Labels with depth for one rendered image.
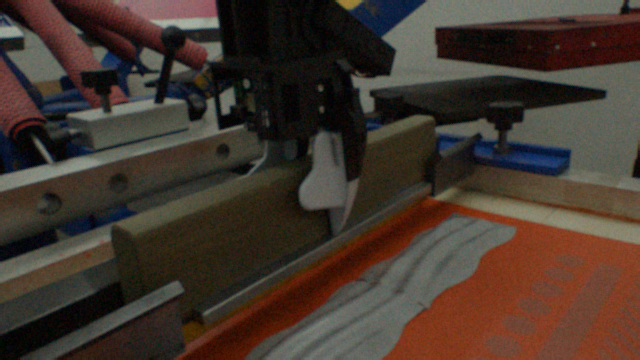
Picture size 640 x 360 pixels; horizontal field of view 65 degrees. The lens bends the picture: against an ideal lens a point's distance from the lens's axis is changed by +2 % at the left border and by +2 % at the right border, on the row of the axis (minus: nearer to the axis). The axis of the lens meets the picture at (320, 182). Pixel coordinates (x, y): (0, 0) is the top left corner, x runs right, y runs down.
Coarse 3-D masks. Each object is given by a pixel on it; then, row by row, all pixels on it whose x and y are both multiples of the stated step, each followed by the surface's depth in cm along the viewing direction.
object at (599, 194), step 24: (480, 168) 59; (504, 168) 58; (504, 192) 58; (528, 192) 56; (552, 192) 55; (576, 192) 53; (600, 192) 51; (624, 192) 50; (624, 216) 51; (72, 240) 45; (96, 240) 45; (0, 264) 42; (24, 264) 41; (48, 264) 41; (72, 264) 43; (0, 288) 39; (24, 288) 40
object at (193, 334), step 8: (416, 200) 56; (408, 208) 55; (392, 216) 52; (368, 232) 49; (352, 240) 47; (336, 248) 46; (328, 256) 45; (312, 264) 43; (304, 272) 43; (288, 280) 41; (272, 288) 40; (264, 296) 40; (248, 304) 38; (232, 312) 37; (224, 320) 37; (200, 328) 35; (208, 328) 36; (184, 336) 34; (192, 336) 35
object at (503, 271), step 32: (384, 224) 53; (416, 224) 53; (512, 224) 51; (544, 224) 51; (352, 256) 47; (384, 256) 46; (512, 256) 45; (544, 256) 45; (608, 256) 44; (448, 288) 41; (480, 288) 40; (512, 288) 40; (480, 320) 36
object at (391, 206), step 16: (416, 192) 51; (384, 208) 47; (400, 208) 49; (352, 224) 44; (368, 224) 45; (320, 240) 41; (336, 240) 41; (288, 256) 39; (304, 256) 39; (320, 256) 40; (256, 272) 37; (272, 272) 37; (288, 272) 38; (240, 288) 35; (256, 288) 35; (208, 304) 33; (224, 304) 33; (240, 304) 34; (208, 320) 32
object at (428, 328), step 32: (288, 288) 42; (320, 288) 42; (256, 320) 38; (288, 320) 38; (416, 320) 37; (448, 320) 37; (192, 352) 35; (224, 352) 34; (416, 352) 33; (448, 352) 33
